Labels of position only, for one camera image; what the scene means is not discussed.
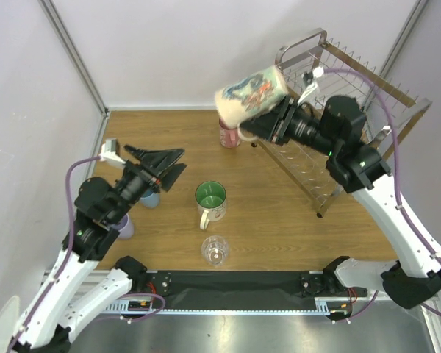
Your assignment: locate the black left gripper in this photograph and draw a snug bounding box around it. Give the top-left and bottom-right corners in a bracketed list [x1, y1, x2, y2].
[108, 143, 187, 223]

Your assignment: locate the cream patterned ceramic mug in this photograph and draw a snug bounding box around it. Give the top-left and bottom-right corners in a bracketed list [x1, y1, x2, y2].
[214, 65, 288, 142]

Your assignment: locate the clear glass cup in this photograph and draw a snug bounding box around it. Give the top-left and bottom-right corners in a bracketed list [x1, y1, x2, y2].
[201, 235, 229, 266]

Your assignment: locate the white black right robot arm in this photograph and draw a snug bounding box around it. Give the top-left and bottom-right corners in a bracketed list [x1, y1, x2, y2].
[239, 95, 441, 309]

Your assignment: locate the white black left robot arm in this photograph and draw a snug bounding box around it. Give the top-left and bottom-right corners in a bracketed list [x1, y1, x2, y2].
[6, 139, 186, 352]

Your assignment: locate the blue plastic cup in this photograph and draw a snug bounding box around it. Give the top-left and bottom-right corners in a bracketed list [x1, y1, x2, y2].
[139, 190, 160, 209]

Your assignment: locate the green interior white mug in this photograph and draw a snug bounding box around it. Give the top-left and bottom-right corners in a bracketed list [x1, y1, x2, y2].
[195, 181, 227, 230]

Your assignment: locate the pink ceramic mug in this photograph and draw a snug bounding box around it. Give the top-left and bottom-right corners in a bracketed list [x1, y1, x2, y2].
[219, 118, 241, 149]

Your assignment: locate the lilac plastic cup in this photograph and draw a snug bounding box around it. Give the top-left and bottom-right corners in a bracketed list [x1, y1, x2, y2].
[114, 214, 135, 240]

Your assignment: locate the white object bottom left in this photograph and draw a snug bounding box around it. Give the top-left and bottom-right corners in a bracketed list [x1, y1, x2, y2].
[0, 296, 21, 353]

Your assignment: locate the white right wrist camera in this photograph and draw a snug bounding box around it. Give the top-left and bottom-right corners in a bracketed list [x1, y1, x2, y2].
[298, 66, 324, 105]

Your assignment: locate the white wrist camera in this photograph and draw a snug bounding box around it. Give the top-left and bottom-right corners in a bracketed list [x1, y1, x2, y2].
[298, 66, 324, 105]
[99, 138, 126, 169]

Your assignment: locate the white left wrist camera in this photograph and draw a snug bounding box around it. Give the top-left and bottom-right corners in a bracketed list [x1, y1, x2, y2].
[99, 138, 126, 169]

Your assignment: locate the steel wire dish rack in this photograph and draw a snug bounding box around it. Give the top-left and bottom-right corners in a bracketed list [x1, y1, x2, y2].
[243, 28, 431, 217]

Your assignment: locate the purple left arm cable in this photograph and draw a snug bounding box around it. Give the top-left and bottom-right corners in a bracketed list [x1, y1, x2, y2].
[7, 156, 107, 350]

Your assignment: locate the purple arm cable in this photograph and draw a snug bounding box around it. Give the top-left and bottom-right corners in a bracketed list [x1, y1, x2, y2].
[7, 156, 107, 350]
[321, 67, 441, 321]

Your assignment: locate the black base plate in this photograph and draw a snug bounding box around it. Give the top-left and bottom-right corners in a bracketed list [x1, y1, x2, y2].
[147, 271, 368, 304]

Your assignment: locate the aluminium right corner post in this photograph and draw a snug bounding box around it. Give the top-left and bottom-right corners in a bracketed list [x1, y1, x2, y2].
[379, 0, 430, 79]

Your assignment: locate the aluminium corner post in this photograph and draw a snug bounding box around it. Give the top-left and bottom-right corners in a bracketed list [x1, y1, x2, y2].
[379, 0, 430, 79]
[36, 0, 110, 118]

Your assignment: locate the aluminium slotted rail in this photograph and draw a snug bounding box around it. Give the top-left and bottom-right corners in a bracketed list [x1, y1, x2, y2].
[102, 297, 438, 317]

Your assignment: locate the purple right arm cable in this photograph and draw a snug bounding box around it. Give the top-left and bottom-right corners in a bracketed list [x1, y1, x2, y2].
[321, 67, 441, 321]

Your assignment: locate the aluminium left corner post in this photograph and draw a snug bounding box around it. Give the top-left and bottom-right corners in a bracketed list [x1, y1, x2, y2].
[36, 0, 110, 118]

